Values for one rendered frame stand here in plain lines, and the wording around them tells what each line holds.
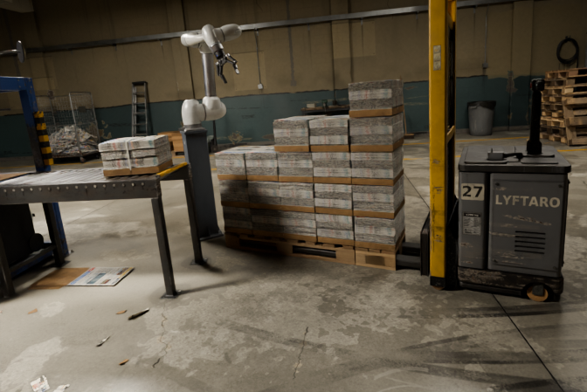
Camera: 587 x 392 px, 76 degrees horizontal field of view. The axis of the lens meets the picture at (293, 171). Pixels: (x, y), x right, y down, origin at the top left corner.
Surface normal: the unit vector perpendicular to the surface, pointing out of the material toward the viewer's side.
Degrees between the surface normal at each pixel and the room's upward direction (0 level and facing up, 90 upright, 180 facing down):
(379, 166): 90
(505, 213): 90
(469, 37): 90
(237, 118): 90
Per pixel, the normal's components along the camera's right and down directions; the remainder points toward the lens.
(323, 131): -0.45, 0.22
